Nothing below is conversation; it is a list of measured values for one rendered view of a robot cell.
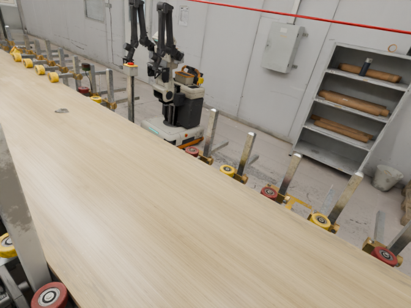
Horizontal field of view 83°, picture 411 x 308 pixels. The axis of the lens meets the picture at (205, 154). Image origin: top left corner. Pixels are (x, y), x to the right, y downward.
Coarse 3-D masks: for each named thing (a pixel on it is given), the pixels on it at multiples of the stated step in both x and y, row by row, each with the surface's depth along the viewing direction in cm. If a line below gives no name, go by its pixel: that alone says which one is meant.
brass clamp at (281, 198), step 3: (267, 183) 126; (267, 186) 123; (273, 186) 124; (276, 189) 122; (279, 195) 120; (282, 195) 119; (285, 195) 119; (288, 195) 120; (276, 198) 121; (279, 198) 120; (282, 198) 119; (285, 198) 119; (288, 198) 118; (279, 201) 121; (282, 201) 120; (285, 201) 118; (288, 201) 121
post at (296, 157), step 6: (294, 156) 109; (300, 156) 107; (294, 162) 110; (288, 168) 112; (294, 168) 111; (288, 174) 114; (294, 174) 115; (288, 180) 115; (282, 186) 118; (288, 186) 117; (282, 192) 119
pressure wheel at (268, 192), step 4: (264, 188) 115; (268, 188) 115; (272, 188) 116; (264, 192) 112; (268, 192) 112; (272, 192) 113; (276, 192) 113; (268, 196) 110; (272, 196) 110; (276, 196) 111
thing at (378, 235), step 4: (380, 212) 123; (376, 216) 123; (380, 216) 120; (384, 216) 120; (376, 220) 119; (380, 220) 117; (384, 220) 117; (376, 224) 116; (380, 224) 114; (384, 224) 115; (376, 228) 113; (380, 228) 112; (384, 228) 112; (376, 232) 110; (380, 232) 109; (376, 236) 107; (380, 236) 107; (376, 240) 104; (380, 240) 105
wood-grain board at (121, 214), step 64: (0, 64) 217; (64, 128) 135; (128, 128) 148; (64, 192) 93; (128, 192) 98; (192, 192) 105; (256, 192) 112; (64, 256) 71; (128, 256) 74; (192, 256) 78; (256, 256) 81; (320, 256) 86
